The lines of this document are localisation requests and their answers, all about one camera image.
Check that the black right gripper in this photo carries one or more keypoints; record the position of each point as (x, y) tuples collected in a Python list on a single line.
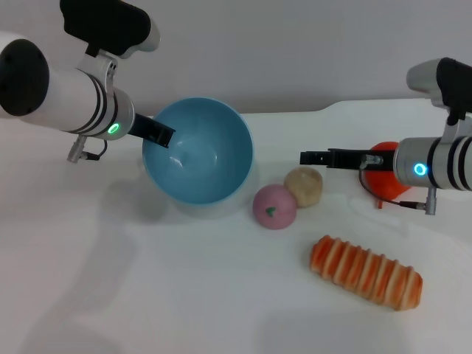
[(346, 158)]

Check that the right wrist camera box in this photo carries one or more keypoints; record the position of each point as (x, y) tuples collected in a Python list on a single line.
[(450, 81)]

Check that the red pear toy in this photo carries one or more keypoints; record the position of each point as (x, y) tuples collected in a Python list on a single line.
[(383, 182)]

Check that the blue bowl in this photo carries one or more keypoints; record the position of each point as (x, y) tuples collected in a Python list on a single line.
[(206, 158)]

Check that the orange striped bread loaf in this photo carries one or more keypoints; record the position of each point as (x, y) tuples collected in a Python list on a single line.
[(367, 274)]

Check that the pink round fruit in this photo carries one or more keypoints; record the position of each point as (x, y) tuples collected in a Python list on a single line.
[(274, 206)]

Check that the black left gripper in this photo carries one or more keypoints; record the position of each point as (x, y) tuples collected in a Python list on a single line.
[(142, 127)]

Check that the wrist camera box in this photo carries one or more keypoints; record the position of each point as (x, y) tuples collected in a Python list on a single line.
[(107, 26), (450, 81)]

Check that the beige egg yolk pastry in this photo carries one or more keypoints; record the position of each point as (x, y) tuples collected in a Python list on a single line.
[(305, 186)]

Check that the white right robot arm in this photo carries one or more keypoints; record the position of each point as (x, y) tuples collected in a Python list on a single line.
[(442, 166)]

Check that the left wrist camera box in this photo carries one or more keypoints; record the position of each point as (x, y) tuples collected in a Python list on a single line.
[(107, 26)]

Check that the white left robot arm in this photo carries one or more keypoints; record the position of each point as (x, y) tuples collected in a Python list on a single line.
[(66, 96)]

